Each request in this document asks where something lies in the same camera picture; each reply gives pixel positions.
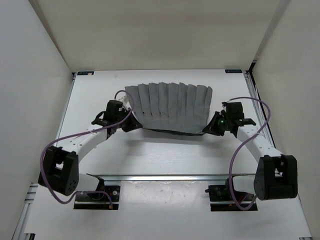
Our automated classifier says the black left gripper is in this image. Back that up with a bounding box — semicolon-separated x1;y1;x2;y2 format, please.
115;108;142;133

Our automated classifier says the grey pleated skirt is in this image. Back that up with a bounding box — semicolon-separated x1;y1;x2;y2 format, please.
124;82;213;136

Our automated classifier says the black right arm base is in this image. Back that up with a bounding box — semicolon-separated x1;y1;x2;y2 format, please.
204;174;258;212

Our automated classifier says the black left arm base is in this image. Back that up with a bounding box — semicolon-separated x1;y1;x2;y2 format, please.
73;174;121;211

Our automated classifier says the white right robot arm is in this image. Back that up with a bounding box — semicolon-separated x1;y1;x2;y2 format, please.
203;110;298;201

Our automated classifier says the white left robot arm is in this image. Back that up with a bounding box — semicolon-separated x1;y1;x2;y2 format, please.
38;109;143;204

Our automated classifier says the blue right corner label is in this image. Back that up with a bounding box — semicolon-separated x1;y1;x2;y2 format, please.
225;69;243;74

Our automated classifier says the blue corner label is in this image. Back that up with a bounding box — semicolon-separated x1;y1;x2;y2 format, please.
225;69;243;74
77;71;94;76

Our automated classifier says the blue left corner label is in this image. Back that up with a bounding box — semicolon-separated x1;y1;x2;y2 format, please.
77;71;94;76

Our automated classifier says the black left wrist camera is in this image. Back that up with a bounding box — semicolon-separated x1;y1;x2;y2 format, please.
103;100;123;122

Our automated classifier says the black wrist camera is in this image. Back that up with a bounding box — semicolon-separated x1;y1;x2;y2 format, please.
103;100;123;122
225;102;245;119

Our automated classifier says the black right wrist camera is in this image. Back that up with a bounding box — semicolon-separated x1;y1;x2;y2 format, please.
225;102;245;119

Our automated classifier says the aluminium frame rail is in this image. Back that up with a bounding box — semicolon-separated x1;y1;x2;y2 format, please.
243;71;275;148

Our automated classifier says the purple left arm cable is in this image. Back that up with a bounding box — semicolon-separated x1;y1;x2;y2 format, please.
40;89;135;205

